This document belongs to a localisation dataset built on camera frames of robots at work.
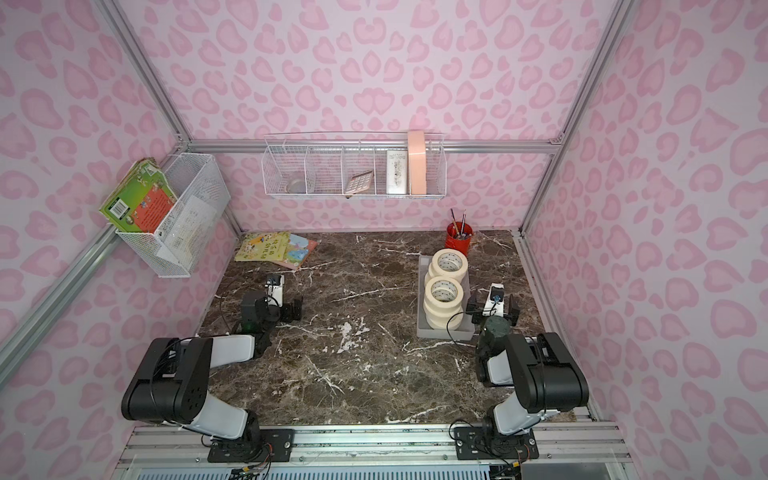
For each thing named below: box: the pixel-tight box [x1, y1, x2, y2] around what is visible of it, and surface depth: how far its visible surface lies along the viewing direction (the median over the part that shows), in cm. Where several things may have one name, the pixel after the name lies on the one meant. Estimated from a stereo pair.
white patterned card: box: [386, 150, 408, 195], surface depth 95 cm
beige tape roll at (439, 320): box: [424, 312, 464, 331], surface depth 92 cm
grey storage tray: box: [416, 255, 475, 340], surface depth 95 cm
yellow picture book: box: [234, 231, 291, 262], surface depth 117 cm
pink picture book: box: [272, 233, 318, 270], surface depth 116 cm
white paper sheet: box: [156, 195, 217, 267], surface depth 86 cm
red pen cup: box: [445, 222, 474, 257], surface depth 109 cm
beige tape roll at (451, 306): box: [424, 276, 464, 313], surface depth 90 cm
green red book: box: [99, 157, 178, 234], surface depth 73 cm
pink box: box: [408, 131, 426, 195], surface depth 84 cm
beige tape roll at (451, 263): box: [432, 248, 469, 283], surface depth 100 cm
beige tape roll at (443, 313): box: [423, 303, 464, 322], surface depth 90 cm
